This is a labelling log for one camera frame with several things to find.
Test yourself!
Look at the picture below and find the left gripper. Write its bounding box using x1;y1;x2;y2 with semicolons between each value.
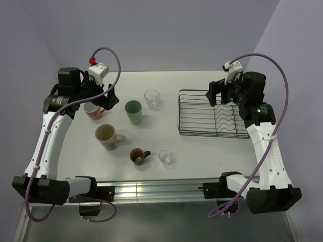
74;72;119;110

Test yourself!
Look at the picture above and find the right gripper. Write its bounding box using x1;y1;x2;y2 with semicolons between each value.
205;72;247;106

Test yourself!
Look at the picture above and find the pink mug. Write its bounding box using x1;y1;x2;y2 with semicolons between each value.
83;102;105;120

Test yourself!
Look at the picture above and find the green plastic cup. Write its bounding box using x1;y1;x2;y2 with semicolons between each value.
125;100;142;125

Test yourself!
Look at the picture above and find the cream floral mug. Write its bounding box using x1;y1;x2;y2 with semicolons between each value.
95;124;126;151

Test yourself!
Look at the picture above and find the dark brown mug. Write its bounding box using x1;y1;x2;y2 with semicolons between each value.
129;148;151;166

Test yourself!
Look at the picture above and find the small clear glass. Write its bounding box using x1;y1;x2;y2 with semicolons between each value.
158;150;172;165

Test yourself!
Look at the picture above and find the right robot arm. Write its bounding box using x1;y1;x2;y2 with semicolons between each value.
206;72;302;214

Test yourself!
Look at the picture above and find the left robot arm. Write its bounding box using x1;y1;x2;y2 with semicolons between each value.
12;63;119;205

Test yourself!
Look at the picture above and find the tall clear glass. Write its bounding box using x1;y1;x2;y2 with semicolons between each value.
144;89;160;110

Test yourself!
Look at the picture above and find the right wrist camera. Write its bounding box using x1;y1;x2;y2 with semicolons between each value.
222;61;243;85

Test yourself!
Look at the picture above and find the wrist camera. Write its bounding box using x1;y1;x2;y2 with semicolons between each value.
88;63;110;79
222;61;243;85

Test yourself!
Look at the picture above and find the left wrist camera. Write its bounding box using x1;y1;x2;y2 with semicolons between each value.
88;63;110;79

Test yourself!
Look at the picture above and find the black wire dish rack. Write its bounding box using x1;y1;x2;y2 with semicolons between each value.
177;89;250;139

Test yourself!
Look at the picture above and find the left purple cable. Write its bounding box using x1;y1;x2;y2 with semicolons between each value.
24;46;121;223

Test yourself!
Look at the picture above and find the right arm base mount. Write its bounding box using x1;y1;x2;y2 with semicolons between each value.
197;182;237;199

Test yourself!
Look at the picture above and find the aluminium rail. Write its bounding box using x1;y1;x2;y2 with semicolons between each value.
97;178;219;204

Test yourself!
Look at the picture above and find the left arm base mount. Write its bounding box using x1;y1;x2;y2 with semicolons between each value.
68;186;117;220

